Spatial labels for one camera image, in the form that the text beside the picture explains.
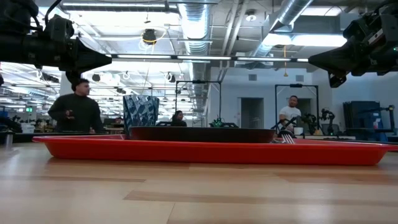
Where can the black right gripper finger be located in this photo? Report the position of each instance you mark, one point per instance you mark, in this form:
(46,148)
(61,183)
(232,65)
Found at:
(339,69)
(337,56)

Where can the metal fork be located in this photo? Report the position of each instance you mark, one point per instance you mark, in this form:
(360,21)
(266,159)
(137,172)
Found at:
(287,139)

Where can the red plastic tray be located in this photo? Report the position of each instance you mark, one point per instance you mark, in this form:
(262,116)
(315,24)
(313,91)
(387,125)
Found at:
(202,154)

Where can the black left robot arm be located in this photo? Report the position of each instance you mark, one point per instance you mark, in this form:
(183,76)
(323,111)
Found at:
(18,49)

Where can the black ceiling spotlight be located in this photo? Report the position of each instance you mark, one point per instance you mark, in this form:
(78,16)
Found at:
(172,77)
(96,77)

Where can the blue textured glass cup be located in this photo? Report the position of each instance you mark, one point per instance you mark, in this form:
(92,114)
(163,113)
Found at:
(140,112)

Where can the dark blue cabinet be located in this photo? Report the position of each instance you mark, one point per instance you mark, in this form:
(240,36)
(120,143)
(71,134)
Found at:
(360,121)

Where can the square wall vent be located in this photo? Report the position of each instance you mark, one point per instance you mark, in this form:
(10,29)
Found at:
(299,78)
(252,77)

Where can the background robot with green lights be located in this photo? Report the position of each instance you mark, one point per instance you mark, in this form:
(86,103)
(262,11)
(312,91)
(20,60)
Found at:
(224,124)

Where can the grey doorway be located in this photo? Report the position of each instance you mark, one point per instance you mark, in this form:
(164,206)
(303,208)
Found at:
(252,113)
(306,107)

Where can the long ceiling light strip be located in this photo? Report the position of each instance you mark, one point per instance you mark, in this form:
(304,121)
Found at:
(143,57)
(302,60)
(203,57)
(264,59)

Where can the black background robot arm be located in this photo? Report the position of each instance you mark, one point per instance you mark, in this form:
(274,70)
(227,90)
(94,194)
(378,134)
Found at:
(309,119)
(328,115)

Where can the person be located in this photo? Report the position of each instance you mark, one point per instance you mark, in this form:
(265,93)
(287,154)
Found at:
(178,121)
(290,113)
(77,112)

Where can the wide silver ceiling duct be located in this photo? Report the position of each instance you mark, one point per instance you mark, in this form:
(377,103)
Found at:
(196,28)

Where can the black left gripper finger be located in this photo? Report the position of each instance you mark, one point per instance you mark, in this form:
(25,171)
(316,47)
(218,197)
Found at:
(90,56)
(88,67)

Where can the black ceiling dome camera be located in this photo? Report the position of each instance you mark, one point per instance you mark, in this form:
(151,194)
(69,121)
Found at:
(149,36)

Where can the slanted silver ceiling duct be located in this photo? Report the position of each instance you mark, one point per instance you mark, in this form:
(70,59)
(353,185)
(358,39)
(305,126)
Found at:
(280,18)

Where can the dark round plate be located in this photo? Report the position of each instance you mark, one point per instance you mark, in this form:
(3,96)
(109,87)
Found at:
(202,134)

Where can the small grey cylinder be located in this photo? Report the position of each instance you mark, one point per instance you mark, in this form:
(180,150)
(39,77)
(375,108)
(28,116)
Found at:
(8,140)

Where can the black metal frame stand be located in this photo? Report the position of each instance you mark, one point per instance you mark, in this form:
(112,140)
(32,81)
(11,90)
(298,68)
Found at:
(199,81)
(295,85)

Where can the green exit sign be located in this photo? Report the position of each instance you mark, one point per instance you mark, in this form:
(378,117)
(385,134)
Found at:
(29,109)

